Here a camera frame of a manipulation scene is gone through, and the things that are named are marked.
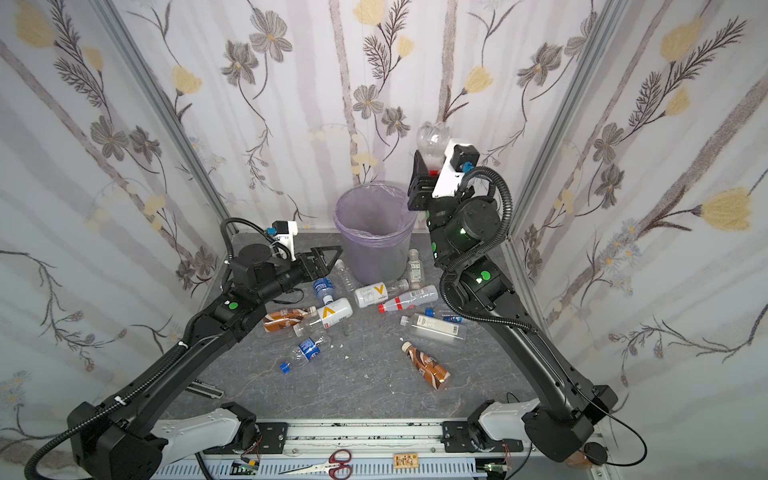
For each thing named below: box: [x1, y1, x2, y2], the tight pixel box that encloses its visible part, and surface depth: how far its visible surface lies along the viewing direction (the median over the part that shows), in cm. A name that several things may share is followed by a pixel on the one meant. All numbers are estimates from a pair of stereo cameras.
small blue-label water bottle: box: [280, 335, 332, 375], surface depth 86 cm
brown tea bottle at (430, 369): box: [401, 341, 451, 390], surface depth 83 cm
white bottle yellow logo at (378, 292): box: [354, 279, 410, 308], surface depth 97 cm
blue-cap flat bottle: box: [424, 307, 465, 324], surface depth 95 cm
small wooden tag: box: [393, 453, 419, 469], surface depth 72 cm
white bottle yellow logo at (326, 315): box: [293, 298, 353, 338], surface depth 92 cm
